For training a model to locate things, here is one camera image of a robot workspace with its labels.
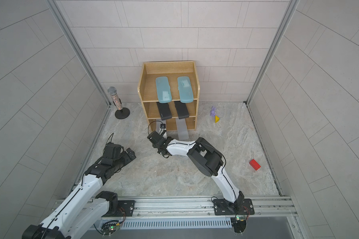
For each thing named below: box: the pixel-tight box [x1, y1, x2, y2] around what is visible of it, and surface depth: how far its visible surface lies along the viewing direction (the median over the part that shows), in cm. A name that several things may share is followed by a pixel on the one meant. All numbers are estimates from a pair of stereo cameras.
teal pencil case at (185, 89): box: [177, 76, 194, 104], surface depth 83 cm
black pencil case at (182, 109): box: [174, 100, 190, 120], surface depth 91 cm
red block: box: [248, 158, 262, 171], surface depth 86 cm
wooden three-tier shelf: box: [137, 60, 200, 133], surface depth 89 cm
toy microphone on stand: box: [107, 86, 131, 120], surface depth 101 cm
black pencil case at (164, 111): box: [156, 101, 173, 121], surface depth 91 cm
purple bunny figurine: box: [209, 105, 217, 118], surface depth 110 cm
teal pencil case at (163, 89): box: [155, 76, 173, 104], surface depth 81 cm
